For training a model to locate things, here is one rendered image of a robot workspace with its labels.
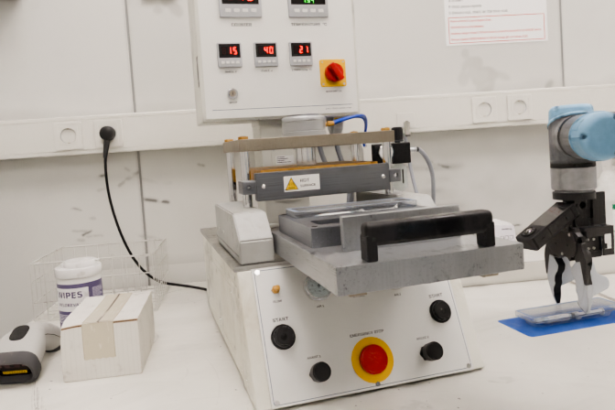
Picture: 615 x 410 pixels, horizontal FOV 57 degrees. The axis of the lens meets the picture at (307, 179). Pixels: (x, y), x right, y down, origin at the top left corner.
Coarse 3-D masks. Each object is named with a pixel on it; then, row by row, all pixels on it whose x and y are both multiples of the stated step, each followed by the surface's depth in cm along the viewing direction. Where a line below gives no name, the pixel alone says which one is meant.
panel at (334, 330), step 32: (256, 288) 79; (288, 288) 80; (416, 288) 85; (448, 288) 86; (288, 320) 78; (320, 320) 80; (352, 320) 81; (384, 320) 82; (416, 320) 83; (448, 320) 84; (288, 352) 77; (320, 352) 78; (352, 352) 79; (416, 352) 81; (448, 352) 82; (288, 384) 75; (320, 384) 76; (352, 384) 77; (384, 384) 78
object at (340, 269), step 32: (352, 224) 64; (288, 256) 75; (320, 256) 62; (352, 256) 61; (384, 256) 60; (416, 256) 59; (448, 256) 60; (480, 256) 61; (512, 256) 62; (352, 288) 57; (384, 288) 58
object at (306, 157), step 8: (296, 152) 102; (304, 152) 101; (312, 152) 101; (304, 160) 101; (312, 160) 101; (256, 168) 100; (264, 168) 97; (272, 168) 94; (280, 168) 93; (288, 168) 93; (296, 168) 93; (304, 168) 94
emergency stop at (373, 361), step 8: (368, 352) 78; (376, 352) 79; (384, 352) 79; (360, 360) 78; (368, 360) 78; (376, 360) 78; (384, 360) 78; (368, 368) 77; (376, 368) 78; (384, 368) 78
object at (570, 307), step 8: (560, 304) 104; (568, 304) 104; (576, 304) 104; (592, 304) 103; (600, 304) 103; (608, 304) 102; (520, 312) 101; (528, 312) 101; (536, 312) 100; (544, 312) 100; (552, 312) 100; (560, 312) 100; (568, 312) 99
